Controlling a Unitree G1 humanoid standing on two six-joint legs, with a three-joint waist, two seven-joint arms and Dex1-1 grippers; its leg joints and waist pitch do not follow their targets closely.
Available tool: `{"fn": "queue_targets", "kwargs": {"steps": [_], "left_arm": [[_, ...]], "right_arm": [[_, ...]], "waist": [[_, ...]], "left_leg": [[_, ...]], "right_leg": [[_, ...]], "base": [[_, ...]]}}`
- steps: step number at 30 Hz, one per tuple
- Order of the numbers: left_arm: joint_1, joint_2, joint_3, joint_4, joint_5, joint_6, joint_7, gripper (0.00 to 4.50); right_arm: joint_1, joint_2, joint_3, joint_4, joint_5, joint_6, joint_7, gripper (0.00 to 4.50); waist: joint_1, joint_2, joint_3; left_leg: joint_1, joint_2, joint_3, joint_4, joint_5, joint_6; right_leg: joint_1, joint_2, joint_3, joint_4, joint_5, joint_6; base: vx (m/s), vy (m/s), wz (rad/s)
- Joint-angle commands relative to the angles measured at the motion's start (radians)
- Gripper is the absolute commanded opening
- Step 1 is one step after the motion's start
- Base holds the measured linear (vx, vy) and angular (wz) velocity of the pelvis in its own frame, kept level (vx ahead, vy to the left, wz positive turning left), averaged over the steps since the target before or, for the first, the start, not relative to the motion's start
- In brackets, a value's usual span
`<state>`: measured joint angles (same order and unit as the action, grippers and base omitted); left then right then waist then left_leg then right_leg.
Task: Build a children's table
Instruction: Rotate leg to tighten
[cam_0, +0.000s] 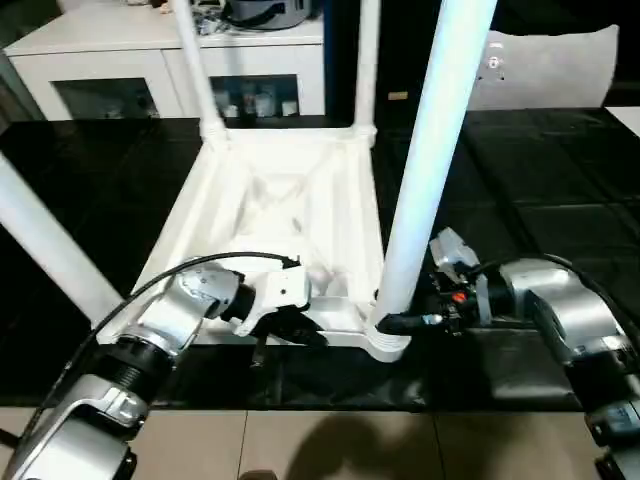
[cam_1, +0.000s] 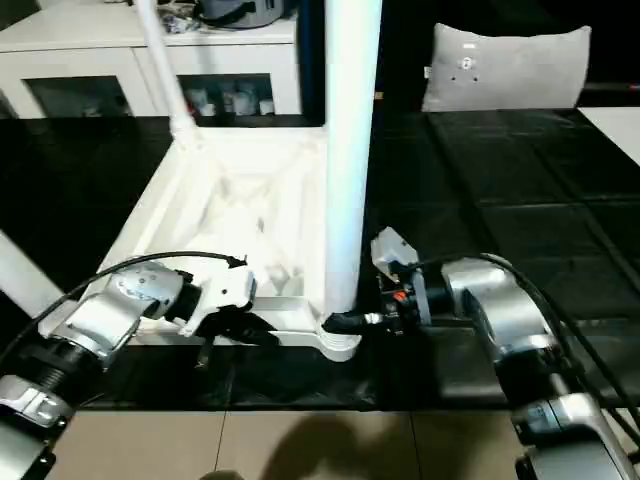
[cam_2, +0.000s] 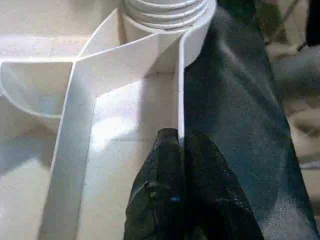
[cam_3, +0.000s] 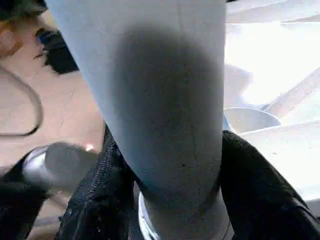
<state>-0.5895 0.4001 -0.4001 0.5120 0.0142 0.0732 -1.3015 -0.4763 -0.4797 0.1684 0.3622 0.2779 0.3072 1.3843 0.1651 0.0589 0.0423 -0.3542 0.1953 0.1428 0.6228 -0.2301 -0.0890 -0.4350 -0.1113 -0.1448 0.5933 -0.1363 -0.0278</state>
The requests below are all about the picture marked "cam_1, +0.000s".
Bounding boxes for white plastic table top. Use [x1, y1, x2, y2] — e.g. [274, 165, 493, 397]
[37, 127, 364, 364]

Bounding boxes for white plastic table leg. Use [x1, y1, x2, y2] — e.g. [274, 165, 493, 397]
[133, 0, 199, 146]
[0, 229, 69, 326]
[322, 0, 384, 334]

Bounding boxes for black work mat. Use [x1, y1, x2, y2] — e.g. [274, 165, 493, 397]
[0, 107, 640, 414]

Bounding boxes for black speaker box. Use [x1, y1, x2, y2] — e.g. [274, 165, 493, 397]
[294, 0, 436, 126]

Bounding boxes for grey cushion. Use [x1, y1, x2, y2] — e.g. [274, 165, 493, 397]
[420, 22, 592, 114]

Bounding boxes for white flat board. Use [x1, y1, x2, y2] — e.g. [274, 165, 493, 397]
[577, 106, 640, 166]

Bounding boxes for white glass-door cabinet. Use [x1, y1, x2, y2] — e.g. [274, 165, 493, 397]
[0, 7, 301, 119]

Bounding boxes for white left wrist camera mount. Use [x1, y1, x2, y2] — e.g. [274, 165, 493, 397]
[177, 259, 259, 339]

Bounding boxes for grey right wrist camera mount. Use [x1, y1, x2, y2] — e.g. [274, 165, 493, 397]
[370, 226, 432, 326]

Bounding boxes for black right camera cable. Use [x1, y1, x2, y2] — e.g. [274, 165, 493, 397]
[409, 253, 640, 451]

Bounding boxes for black camera cable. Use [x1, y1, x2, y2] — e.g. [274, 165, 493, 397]
[0, 251, 249, 361]
[409, 253, 640, 451]

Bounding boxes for black left camera cable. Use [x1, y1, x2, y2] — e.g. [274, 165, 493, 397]
[0, 251, 249, 361]

